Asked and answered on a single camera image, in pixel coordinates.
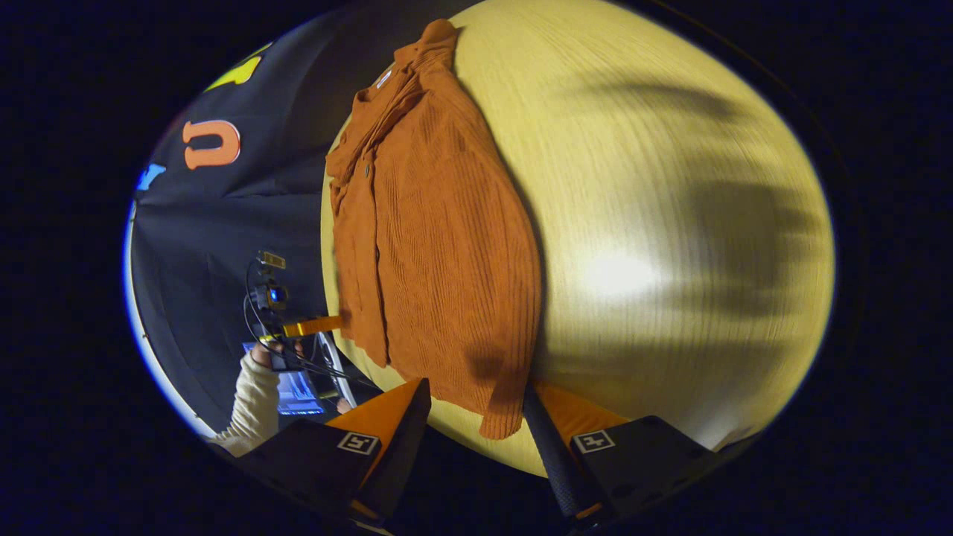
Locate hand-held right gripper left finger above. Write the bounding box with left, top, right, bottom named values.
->
left=235, top=377, right=433, bottom=526

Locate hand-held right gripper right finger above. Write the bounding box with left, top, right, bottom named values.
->
left=523, top=381, right=721, bottom=522

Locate orange button jacket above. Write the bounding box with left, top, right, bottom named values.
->
left=325, top=19, right=543, bottom=440

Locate white printed object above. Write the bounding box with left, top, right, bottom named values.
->
left=319, top=331, right=352, bottom=408

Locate blue-lit screen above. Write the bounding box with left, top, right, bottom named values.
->
left=242, top=342, right=326, bottom=415

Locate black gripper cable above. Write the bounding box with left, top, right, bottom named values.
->
left=244, top=257, right=382, bottom=392

